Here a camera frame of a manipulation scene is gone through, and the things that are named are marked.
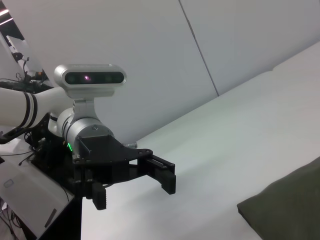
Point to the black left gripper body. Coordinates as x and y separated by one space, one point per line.
107 160

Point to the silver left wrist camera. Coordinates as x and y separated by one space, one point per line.
92 78

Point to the white background device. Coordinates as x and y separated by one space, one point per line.
15 43

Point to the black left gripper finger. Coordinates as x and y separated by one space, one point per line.
100 197
165 177

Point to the white cabinet with label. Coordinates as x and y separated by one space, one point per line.
30 182

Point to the dark green t-shirt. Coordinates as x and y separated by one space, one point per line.
287 207

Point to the ceiling light strip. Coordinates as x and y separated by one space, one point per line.
3 12

